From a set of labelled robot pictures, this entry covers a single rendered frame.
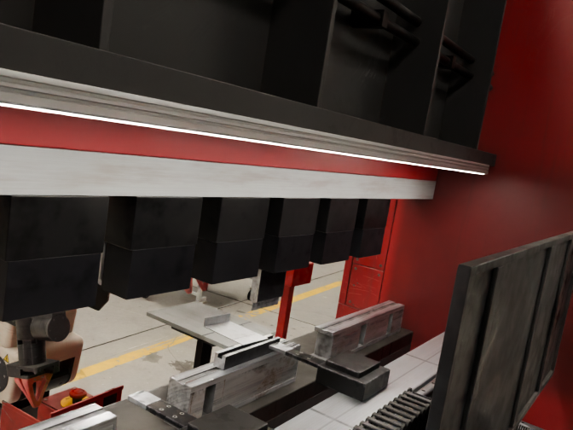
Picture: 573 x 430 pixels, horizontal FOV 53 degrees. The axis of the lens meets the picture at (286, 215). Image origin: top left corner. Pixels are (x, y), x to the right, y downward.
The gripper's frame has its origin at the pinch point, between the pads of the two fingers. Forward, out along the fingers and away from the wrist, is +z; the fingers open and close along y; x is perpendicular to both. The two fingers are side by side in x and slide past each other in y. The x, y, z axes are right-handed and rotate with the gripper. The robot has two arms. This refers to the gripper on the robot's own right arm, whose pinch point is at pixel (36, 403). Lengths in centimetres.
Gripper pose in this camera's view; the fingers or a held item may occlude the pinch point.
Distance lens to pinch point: 144.8
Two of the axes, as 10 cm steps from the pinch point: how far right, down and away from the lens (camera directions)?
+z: 0.7, 10.0, 0.1
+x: 4.9, -0.4, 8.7
